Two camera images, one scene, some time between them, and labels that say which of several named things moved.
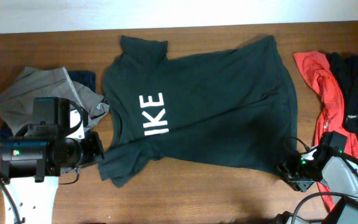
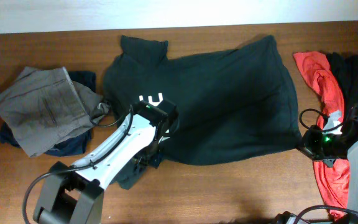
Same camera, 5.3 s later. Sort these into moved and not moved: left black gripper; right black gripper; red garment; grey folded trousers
Moved: left black gripper; right black gripper
Not moved: red garment; grey folded trousers
